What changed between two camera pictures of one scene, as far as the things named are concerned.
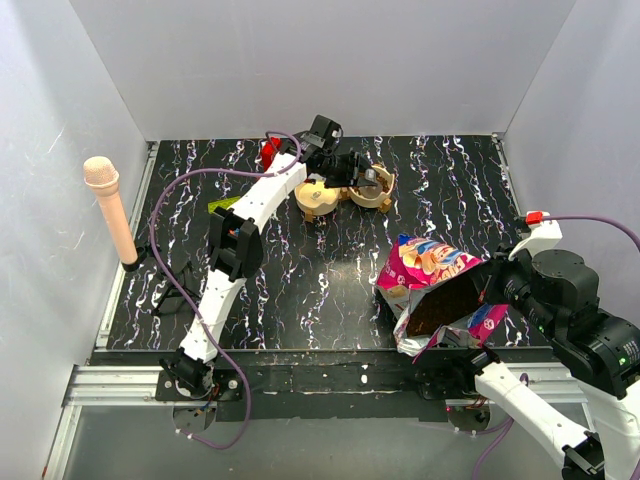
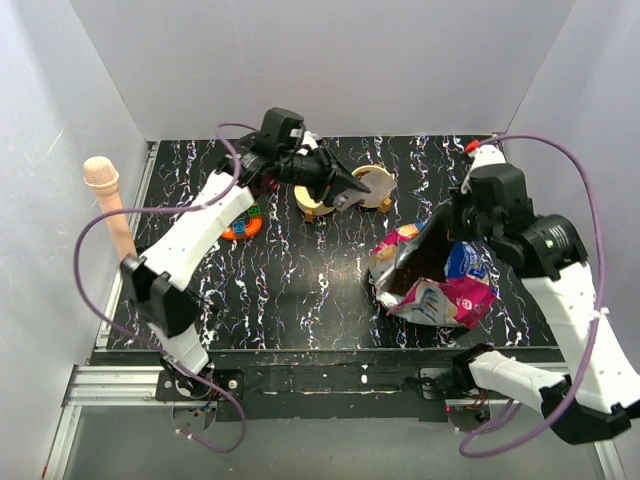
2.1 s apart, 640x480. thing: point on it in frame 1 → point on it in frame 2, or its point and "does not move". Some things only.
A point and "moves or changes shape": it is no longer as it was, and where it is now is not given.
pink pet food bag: (430, 288) moves or changes shape
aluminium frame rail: (97, 381) does not move
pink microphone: (102, 174) does not move
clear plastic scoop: (370, 175) moves or changes shape
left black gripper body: (338, 171) → (314, 171)
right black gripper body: (508, 282) → (464, 221)
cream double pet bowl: (315, 199) does not move
